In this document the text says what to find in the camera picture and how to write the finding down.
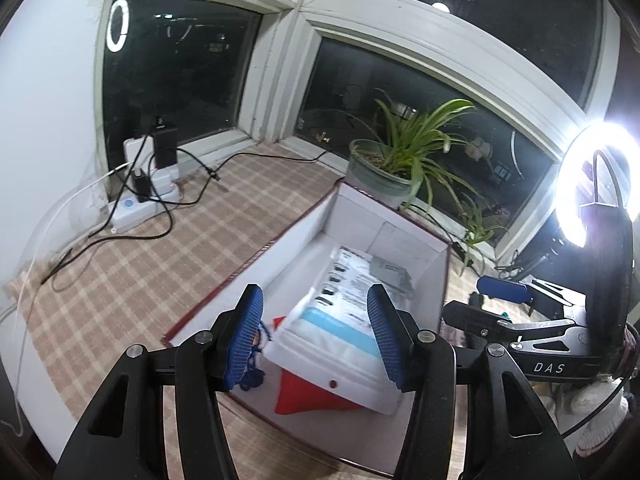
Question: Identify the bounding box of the red white cloth item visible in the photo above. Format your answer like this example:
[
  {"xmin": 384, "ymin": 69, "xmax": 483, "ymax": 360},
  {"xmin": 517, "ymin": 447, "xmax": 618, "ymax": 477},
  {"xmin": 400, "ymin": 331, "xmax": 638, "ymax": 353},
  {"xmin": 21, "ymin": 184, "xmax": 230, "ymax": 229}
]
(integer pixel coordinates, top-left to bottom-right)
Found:
[{"xmin": 257, "ymin": 314, "xmax": 369, "ymax": 416}]

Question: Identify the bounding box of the black plug adapter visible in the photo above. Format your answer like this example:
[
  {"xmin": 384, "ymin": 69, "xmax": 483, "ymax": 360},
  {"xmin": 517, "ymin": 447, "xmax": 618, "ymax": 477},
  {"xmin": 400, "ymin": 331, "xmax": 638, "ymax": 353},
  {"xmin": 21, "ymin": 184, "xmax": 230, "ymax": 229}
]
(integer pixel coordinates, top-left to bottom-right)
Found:
[{"xmin": 131, "ymin": 169, "xmax": 152, "ymax": 203}]

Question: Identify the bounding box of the white ring light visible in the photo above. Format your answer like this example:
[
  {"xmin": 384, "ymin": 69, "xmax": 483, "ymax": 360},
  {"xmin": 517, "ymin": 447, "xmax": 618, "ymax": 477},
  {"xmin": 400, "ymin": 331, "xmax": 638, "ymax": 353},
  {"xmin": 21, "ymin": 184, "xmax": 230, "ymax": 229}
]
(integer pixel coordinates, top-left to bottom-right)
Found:
[{"xmin": 553, "ymin": 122, "xmax": 639, "ymax": 248}]

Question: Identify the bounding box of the white blue wipes pack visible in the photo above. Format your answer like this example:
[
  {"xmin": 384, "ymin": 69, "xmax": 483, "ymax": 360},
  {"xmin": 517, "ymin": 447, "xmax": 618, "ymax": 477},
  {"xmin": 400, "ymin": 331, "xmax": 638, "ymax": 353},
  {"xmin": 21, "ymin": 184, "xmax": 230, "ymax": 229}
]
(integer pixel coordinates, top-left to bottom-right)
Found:
[{"xmin": 264, "ymin": 246, "xmax": 400, "ymax": 415}]

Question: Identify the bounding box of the plaid beige mat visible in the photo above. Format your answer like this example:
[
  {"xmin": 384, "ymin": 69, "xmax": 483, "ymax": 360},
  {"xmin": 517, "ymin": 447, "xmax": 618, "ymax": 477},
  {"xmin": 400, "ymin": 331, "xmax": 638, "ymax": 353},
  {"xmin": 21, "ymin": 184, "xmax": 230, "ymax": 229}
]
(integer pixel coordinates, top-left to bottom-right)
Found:
[{"xmin": 4, "ymin": 140, "xmax": 551, "ymax": 480}]

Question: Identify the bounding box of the green potted spider plant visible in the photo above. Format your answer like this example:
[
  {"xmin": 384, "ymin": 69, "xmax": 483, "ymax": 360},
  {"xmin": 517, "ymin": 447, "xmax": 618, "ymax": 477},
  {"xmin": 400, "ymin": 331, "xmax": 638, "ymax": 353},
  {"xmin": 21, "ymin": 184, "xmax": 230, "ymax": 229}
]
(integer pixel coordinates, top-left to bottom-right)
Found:
[{"xmin": 345, "ymin": 91, "xmax": 501, "ymax": 270}]

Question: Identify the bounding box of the white power strip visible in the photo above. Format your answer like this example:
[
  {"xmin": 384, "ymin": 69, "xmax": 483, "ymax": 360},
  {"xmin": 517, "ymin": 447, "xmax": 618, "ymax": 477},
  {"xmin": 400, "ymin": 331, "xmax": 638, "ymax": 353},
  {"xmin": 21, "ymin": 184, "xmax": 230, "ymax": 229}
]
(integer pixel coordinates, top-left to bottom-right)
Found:
[{"xmin": 108, "ymin": 193, "xmax": 165, "ymax": 234}]

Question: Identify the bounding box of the grey leaflet in box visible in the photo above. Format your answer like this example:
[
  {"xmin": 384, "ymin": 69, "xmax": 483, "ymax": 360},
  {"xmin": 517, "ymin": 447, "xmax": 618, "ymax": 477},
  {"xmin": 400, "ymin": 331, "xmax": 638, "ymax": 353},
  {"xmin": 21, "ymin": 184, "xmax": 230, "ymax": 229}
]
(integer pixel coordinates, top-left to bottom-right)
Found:
[{"xmin": 369, "ymin": 256, "xmax": 413, "ymax": 301}]

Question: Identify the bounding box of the red cardboard box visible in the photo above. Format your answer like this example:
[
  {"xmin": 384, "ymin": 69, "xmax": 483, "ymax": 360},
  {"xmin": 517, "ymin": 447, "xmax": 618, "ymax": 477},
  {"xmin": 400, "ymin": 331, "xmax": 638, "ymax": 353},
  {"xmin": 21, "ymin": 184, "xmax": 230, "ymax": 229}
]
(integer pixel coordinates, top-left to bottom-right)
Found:
[{"xmin": 167, "ymin": 183, "xmax": 449, "ymax": 475}]

